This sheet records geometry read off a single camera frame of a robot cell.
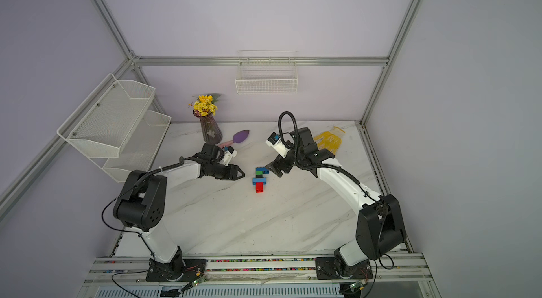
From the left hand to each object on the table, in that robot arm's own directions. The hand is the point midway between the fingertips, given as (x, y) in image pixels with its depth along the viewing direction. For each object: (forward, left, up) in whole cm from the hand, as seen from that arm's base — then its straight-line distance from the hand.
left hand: (239, 177), depth 94 cm
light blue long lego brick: (-1, -7, -2) cm, 8 cm away
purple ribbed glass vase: (+23, +16, +6) cm, 29 cm away
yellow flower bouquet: (+24, +15, +22) cm, 36 cm away
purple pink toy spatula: (+26, +4, -3) cm, 27 cm away
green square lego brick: (+1, -9, -1) cm, 9 cm away
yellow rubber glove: (+24, -46, -3) cm, 52 cm away
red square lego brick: (-4, -9, -2) cm, 10 cm away
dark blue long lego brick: (+6, -10, -2) cm, 12 cm away
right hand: (0, -17, +14) cm, 22 cm away
